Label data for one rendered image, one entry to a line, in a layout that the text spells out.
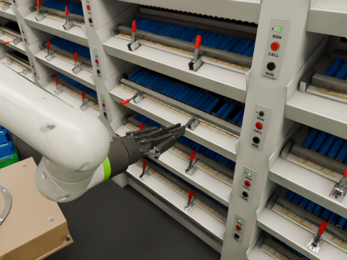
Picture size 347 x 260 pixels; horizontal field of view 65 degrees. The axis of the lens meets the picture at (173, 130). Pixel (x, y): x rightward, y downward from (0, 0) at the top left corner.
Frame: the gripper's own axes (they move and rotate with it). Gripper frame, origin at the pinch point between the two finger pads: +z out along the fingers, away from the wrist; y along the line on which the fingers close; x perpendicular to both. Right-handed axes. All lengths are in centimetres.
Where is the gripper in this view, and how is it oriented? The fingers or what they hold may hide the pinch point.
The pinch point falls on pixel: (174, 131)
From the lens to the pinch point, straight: 81.5
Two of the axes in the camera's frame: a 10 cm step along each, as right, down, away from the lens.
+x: 1.1, -8.9, -4.5
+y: 7.3, 3.7, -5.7
